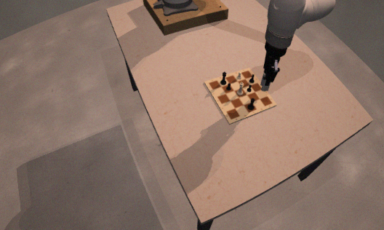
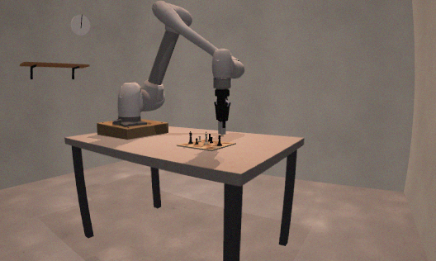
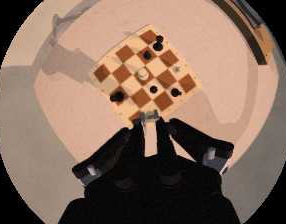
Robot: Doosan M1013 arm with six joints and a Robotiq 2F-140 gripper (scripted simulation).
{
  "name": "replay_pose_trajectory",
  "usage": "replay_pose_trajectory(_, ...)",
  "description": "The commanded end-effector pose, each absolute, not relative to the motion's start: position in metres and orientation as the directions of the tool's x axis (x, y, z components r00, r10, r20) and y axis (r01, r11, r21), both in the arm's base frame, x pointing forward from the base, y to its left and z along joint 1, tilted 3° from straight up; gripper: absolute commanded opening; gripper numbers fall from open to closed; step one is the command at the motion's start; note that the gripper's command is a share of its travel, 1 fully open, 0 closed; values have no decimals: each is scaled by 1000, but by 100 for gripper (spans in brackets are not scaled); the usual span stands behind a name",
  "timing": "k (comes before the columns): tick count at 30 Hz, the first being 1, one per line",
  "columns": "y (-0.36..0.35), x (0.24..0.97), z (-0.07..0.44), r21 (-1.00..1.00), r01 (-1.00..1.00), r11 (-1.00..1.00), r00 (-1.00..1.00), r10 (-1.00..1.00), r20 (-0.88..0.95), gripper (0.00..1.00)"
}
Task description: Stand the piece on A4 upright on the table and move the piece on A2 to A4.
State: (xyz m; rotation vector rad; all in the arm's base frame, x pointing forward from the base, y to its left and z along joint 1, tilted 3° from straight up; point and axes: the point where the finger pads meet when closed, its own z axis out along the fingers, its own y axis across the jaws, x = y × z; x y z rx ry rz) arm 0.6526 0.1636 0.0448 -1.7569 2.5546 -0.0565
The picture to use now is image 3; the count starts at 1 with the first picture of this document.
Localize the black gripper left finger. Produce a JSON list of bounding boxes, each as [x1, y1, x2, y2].
[[72, 112, 147, 189]]

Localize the brown and tan chessboard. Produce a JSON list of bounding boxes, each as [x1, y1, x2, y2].
[[87, 24, 203, 129]]

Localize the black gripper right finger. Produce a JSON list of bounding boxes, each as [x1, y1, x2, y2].
[[153, 109, 234, 185]]

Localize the white chess king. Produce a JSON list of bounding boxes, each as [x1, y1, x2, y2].
[[138, 68, 149, 80]]

